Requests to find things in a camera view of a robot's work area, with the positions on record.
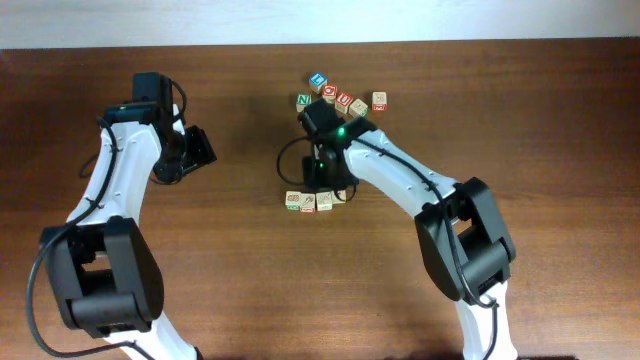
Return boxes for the plain picture wooden block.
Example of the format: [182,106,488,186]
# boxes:
[315,192,333,211]

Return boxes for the yellow picture wooden block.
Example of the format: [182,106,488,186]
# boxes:
[332,190,347,204]

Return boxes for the red picture wooden block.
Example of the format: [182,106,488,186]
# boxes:
[299,193,316,213]

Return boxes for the green picture wooden block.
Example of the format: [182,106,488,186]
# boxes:
[285,191,301,211]

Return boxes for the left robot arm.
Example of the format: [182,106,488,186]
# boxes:
[26,72,216,359]

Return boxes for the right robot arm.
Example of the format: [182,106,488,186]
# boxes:
[298,99,518,359]

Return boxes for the green edged picture block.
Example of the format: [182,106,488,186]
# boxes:
[349,99,368,118]

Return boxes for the red U wooden block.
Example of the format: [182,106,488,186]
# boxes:
[334,92,353,114]

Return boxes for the green N wooden block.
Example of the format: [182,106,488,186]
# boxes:
[295,94,312,113]

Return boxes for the red C wooden block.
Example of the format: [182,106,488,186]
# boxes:
[321,84,337,104]

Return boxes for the red edged picture block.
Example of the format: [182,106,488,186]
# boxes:
[372,91,388,112]

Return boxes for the blue L wooden block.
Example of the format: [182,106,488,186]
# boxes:
[309,72,328,94]

